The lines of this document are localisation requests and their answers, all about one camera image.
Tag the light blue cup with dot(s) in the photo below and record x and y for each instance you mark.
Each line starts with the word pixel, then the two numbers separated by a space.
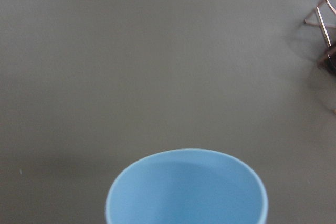
pixel 187 186

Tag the copper wire bottle rack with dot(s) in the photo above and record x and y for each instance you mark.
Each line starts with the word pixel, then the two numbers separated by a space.
pixel 320 16

